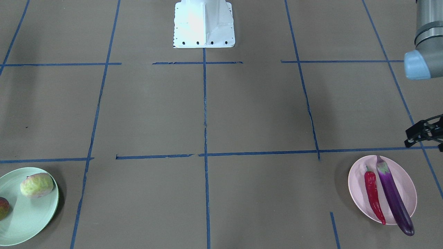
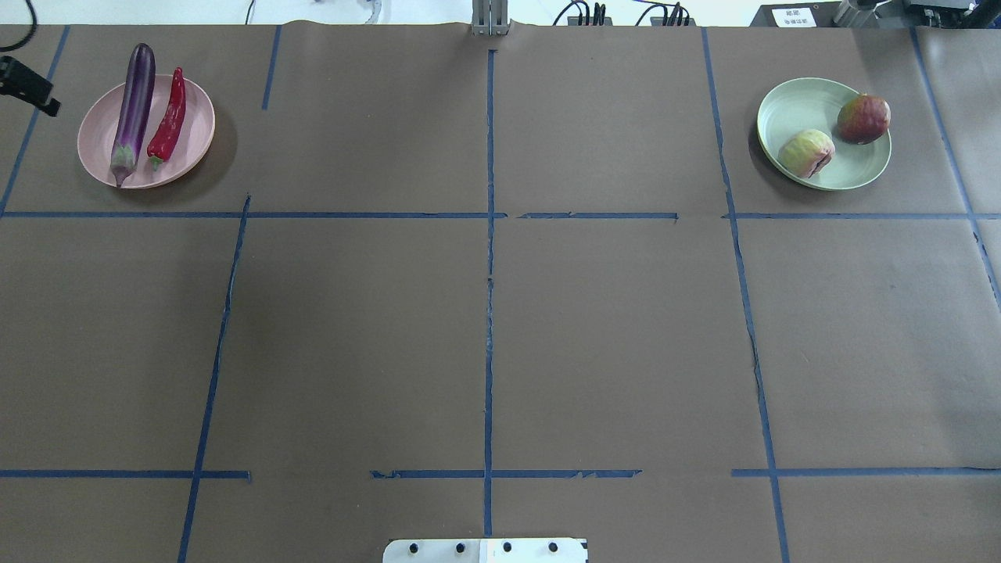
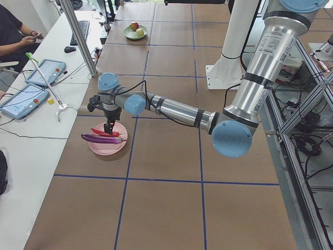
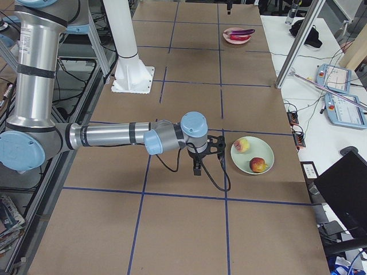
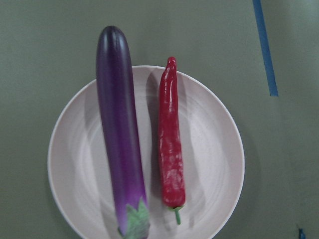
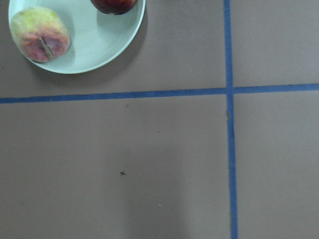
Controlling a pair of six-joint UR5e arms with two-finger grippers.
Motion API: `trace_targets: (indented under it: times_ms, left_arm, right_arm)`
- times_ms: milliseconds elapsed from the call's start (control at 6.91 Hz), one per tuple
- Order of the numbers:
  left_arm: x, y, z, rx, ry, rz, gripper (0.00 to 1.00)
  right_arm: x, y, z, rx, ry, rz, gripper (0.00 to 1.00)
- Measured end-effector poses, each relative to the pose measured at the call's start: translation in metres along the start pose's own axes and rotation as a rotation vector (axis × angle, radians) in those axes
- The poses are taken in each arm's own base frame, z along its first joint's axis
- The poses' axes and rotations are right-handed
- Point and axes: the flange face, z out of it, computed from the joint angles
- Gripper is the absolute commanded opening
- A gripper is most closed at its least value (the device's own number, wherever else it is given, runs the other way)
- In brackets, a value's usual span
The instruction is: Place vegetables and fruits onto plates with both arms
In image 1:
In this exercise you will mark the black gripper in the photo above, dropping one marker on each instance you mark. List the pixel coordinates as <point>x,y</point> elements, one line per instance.
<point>428,130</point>

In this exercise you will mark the red chili pepper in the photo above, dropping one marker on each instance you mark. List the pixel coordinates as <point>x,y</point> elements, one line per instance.
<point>370,183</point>

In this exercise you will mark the purple eggplant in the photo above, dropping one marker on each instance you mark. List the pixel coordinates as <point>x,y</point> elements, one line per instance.
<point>395,202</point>

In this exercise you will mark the pink green peach half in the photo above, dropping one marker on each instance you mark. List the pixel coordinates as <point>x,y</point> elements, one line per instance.
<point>37,185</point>

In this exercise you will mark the green red pomegranate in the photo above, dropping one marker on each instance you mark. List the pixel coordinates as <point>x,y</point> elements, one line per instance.
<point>4,208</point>

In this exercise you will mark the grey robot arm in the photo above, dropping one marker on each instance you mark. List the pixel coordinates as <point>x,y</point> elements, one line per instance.
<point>426,62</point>

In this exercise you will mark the pink plate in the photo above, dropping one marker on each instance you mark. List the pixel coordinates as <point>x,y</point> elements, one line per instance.
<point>358,192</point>

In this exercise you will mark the light green plate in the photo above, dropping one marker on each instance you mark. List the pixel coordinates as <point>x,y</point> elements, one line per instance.
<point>27,216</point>

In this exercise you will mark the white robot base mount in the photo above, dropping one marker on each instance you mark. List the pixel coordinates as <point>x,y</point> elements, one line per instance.
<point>203,24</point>

